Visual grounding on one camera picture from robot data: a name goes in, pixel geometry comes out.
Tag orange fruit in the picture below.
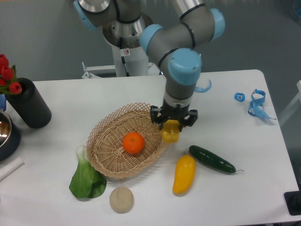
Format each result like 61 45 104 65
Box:
122 132 145 154

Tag black cylindrical vase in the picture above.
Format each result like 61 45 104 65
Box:
5 78 52 129

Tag dark green cucumber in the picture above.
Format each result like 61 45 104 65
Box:
189 145 243 174

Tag blue tangled ribbon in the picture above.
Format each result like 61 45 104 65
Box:
247 89 276 120

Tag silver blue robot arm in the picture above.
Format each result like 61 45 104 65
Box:
73 0 225 129

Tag small blue tape roll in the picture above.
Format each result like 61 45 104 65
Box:
234 93 246 102

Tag red tulip flowers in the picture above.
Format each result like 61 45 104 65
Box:
0 54 22 95

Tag yellow bell pepper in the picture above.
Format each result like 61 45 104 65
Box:
161 120 180 143

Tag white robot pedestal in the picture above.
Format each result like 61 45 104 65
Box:
81 14 165 79

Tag woven wicker basket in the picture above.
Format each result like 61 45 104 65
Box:
87 103 167 179

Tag blue ribbon strip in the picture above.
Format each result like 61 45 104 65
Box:
194 80 212 93

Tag white flat bar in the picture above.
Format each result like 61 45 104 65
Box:
0 157 24 181

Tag black device at edge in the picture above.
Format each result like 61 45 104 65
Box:
284 191 301 216

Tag beige steamed bun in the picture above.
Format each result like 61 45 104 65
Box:
109 187 134 214

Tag yellow squash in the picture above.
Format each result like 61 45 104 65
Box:
173 155 196 195

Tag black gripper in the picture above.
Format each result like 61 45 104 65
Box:
150 101 198 132

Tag green bok choy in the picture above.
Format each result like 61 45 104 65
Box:
69 145 107 199

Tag dark metal bowl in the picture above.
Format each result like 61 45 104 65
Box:
0 110 21 161

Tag blue object at left edge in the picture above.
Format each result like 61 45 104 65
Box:
0 94 7 111

